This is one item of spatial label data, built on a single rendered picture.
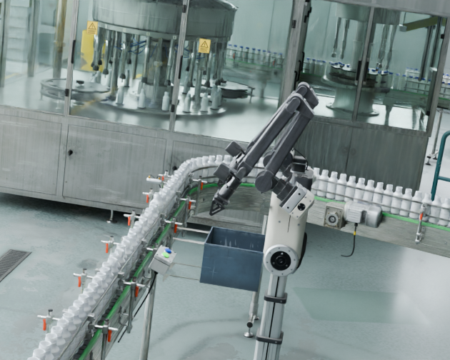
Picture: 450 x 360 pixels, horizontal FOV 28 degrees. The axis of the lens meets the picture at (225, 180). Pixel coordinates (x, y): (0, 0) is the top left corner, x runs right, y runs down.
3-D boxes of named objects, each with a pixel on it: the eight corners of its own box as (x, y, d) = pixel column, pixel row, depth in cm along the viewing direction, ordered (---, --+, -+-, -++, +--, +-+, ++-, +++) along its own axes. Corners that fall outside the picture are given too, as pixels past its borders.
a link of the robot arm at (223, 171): (248, 171, 392) (250, 166, 401) (226, 155, 392) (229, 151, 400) (232, 191, 395) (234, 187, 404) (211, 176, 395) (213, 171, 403)
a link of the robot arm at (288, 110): (303, 103, 382) (304, 99, 393) (292, 94, 382) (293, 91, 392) (243, 181, 393) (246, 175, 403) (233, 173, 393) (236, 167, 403)
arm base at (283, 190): (298, 183, 400) (282, 203, 403) (285, 171, 400) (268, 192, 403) (298, 187, 392) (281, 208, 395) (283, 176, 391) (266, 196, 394)
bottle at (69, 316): (63, 364, 303) (68, 319, 299) (51, 358, 306) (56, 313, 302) (76, 359, 308) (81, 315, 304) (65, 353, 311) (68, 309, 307)
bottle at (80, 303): (85, 348, 317) (89, 304, 313) (68, 348, 315) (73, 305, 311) (81, 340, 322) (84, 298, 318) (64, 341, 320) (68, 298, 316)
